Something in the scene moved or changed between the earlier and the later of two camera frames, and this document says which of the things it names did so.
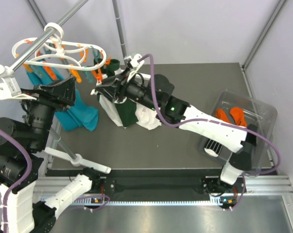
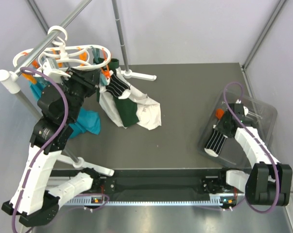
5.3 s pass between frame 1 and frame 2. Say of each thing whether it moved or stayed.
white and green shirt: stayed
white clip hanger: moved
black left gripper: moved
